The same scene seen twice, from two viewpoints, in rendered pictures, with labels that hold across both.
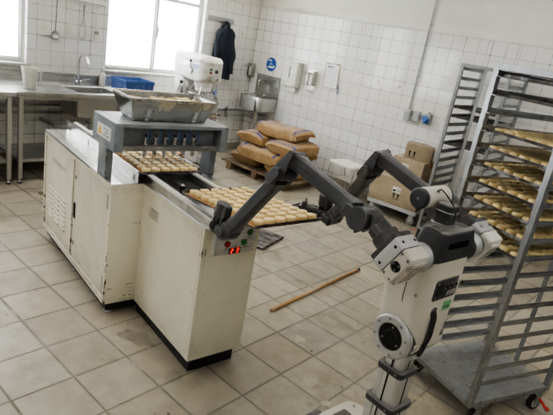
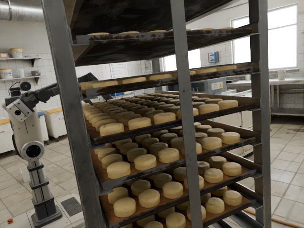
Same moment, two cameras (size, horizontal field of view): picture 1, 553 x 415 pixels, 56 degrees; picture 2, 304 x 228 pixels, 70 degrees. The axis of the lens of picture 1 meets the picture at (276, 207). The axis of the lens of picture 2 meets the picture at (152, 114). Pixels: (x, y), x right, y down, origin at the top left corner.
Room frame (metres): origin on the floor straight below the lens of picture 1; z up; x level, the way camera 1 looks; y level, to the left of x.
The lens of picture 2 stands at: (2.76, -2.07, 1.34)
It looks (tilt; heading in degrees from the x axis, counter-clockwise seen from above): 11 degrees down; 96
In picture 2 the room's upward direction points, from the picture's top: 7 degrees counter-clockwise
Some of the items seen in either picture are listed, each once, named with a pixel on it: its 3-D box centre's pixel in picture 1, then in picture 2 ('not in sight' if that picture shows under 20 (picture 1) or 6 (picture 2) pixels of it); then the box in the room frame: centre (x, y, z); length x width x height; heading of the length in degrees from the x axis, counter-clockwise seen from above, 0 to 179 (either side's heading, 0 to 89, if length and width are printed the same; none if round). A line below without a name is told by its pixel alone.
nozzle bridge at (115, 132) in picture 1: (160, 146); (194, 93); (3.04, 0.75, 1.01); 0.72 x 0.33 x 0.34; 131
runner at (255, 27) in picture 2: (520, 149); (182, 48); (2.81, -1.24, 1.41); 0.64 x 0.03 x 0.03; 118
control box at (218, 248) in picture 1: (234, 240); not in sight; (2.38, 0.18, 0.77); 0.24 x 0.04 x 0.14; 131
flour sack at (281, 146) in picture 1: (294, 147); not in sight; (6.48, -0.09, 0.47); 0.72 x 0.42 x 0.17; 146
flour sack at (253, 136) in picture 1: (265, 137); not in sight; (6.84, 0.32, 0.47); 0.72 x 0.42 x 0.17; 141
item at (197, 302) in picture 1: (191, 266); not in sight; (2.66, 0.42, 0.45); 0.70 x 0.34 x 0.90; 41
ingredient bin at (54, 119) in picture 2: not in sight; (59, 123); (-0.08, 2.94, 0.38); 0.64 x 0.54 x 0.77; 138
